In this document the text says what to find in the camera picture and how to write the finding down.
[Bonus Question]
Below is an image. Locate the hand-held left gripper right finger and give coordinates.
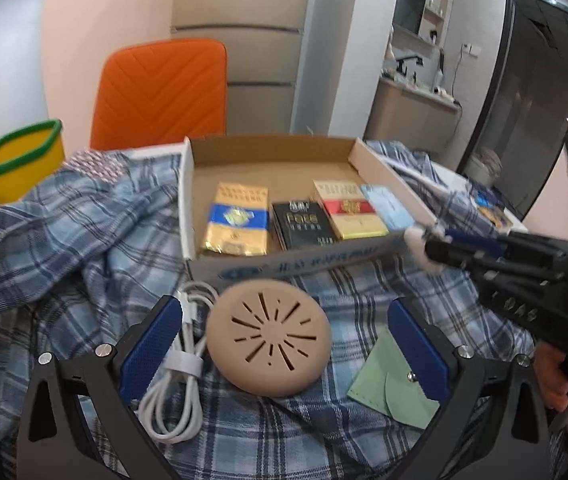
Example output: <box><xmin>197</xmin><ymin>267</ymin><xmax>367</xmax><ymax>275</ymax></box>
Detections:
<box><xmin>386</xmin><ymin>297</ymin><xmax>552</xmax><ymax>480</ymax></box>

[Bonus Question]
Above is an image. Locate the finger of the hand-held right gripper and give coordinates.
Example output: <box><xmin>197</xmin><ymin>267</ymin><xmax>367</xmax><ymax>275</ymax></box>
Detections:
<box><xmin>424</xmin><ymin>240</ymin><xmax>567</xmax><ymax>288</ymax></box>
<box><xmin>441</xmin><ymin>229</ymin><xmax>568</xmax><ymax>261</ymax></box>

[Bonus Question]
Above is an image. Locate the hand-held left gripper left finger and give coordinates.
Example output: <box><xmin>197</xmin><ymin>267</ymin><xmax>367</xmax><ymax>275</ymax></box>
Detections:
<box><xmin>16</xmin><ymin>295</ymin><xmax>185</xmax><ymax>480</ymax></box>

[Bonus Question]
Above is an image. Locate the white soft puff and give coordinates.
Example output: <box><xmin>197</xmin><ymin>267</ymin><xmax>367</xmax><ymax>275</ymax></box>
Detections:
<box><xmin>404</xmin><ymin>225</ymin><xmax>447</xmax><ymax>276</ymax></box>

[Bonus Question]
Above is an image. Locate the light blue cigarette pack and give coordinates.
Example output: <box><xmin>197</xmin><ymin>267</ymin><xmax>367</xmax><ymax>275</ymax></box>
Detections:
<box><xmin>360</xmin><ymin>183</ymin><xmax>415</xmax><ymax>232</ymax></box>

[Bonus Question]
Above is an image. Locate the red and gold cigarette pack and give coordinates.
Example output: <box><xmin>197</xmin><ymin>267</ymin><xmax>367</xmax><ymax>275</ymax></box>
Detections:
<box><xmin>312</xmin><ymin>179</ymin><xmax>390</xmax><ymax>241</ymax></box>

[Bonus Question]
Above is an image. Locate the blue and gold cigarette pack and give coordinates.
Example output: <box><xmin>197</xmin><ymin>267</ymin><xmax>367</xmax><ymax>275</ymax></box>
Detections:
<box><xmin>200</xmin><ymin>182</ymin><xmax>271</xmax><ymax>257</ymax></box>

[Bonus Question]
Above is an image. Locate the black cigarette pack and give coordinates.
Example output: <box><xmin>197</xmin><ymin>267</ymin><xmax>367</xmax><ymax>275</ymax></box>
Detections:
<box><xmin>270</xmin><ymin>199</ymin><xmax>337</xmax><ymax>251</ymax></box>

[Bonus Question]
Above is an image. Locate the cardboard box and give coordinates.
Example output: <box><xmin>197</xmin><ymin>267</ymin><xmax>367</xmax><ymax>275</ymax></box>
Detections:
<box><xmin>179</xmin><ymin>134</ymin><xmax>440</xmax><ymax>293</ymax></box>

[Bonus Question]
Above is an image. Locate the small blue gold packet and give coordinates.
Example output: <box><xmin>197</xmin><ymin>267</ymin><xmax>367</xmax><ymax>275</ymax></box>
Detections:
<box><xmin>471</xmin><ymin>187</ymin><xmax>515</xmax><ymax>233</ymax></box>

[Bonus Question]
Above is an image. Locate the green snap pouch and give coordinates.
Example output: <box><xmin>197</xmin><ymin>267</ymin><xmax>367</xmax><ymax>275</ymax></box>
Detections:
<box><xmin>346</xmin><ymin>327</ymin><xmax>440</xmax><ymax>431</ymax></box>

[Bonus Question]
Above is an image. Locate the beige round slotted cover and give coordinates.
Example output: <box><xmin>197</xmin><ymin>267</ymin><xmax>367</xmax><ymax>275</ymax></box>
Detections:
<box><xmin>206</xmin><ymin>280</ymin><xmax>330</xmax><ymax>401</ymax></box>

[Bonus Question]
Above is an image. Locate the blue plaid cloth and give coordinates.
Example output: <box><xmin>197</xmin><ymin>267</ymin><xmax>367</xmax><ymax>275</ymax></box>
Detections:
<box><xmin>0</xmin><ymin>140</ymin><xmax>540</xmax><ymax>480</ymax></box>

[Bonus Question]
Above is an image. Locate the beige vanity cabinet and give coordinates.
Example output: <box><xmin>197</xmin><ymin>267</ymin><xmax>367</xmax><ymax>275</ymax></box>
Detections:
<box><xmin>364</xmin><ymin>72</ymin><xmax>465</xmax><ymax>153</ymax></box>

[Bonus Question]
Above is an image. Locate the dark door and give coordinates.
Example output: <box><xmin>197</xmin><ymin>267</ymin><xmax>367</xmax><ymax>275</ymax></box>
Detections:
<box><xmin>456</xmin><ymin>0</ymin><xmax>568</xmax><ymax>221</ymax></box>

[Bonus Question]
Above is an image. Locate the black faucet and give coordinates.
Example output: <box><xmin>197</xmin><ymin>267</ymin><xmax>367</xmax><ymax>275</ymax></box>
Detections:
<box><xmin>395</xmin><ymin>52</ymin><xmax>424</xmax><ymax>76</ymax></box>

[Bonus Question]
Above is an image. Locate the sequined cloth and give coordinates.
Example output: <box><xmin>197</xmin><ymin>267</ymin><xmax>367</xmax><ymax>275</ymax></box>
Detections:
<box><xmin>66</xmin><ymin>150</ymin><xmax>132</xmax><ymax>183</ymax></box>

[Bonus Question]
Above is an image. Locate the yellow container with green rim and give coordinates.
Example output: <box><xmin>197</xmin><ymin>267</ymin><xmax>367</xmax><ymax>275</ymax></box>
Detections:
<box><xmin>0</xmin><ymin>119</ymin><xmax>65</xmax><ymax>206</ymax></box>

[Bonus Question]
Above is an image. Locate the mirror cabinet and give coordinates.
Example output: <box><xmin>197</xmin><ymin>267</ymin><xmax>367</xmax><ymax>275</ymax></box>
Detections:
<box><xmin>393</xmin><ymin>0</ymin><xmax>451</xmax><ymax>48</ymax></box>

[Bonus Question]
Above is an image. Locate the orange chair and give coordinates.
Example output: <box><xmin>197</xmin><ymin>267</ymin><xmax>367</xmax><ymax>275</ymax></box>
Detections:
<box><xmin>89</xmin><ymin>37</ymin><xmax>228</xmax><ymax>151</ymax></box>

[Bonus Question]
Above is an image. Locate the coiled white cable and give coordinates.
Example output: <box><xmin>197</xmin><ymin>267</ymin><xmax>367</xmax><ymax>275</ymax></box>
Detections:
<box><xmin>136</xmin><ymin>280</ymin><xmax>220</xmax><ymax>445</ymax></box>

